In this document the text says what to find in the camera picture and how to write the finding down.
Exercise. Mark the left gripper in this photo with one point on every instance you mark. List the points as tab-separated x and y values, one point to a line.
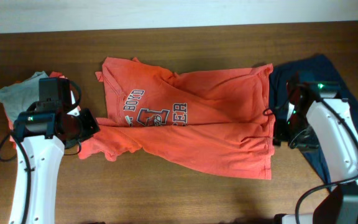
92	126

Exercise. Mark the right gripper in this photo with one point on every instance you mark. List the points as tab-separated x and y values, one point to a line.
309	143

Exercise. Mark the orange printed t-shirt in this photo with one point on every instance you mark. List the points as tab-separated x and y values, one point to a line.
217	122

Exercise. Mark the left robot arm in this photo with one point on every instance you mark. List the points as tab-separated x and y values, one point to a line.
42	133

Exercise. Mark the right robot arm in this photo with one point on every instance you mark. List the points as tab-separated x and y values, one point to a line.
319	118

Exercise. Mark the folded grey shirt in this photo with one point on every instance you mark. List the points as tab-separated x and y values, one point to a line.
18	97

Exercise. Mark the navy blue garment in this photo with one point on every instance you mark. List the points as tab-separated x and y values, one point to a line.
323	70

